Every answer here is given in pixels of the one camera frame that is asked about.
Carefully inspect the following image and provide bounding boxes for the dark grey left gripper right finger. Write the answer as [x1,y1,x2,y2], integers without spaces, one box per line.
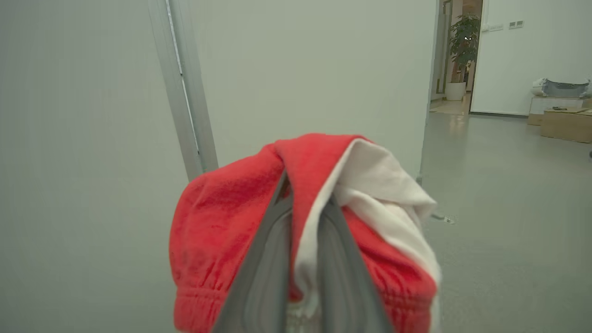
[316,197,394,333]

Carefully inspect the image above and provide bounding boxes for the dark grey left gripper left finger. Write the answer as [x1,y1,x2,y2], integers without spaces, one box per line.
[211,171,293,333]

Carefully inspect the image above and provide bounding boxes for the green potted plant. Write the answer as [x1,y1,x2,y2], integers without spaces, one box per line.
[449,13,481,84]

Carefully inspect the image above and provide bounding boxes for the white plant pot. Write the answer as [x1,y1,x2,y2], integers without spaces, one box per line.
[445,82,467,101]

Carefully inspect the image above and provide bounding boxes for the grey metal frame post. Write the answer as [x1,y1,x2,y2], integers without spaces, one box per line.
[148,0,219,182]

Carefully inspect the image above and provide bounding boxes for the brown cardboard box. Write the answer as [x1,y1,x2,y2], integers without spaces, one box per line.
[540,107,592,143]

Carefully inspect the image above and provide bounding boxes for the red shorts with white stripe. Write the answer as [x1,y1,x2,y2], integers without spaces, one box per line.
[169,133,442,333]

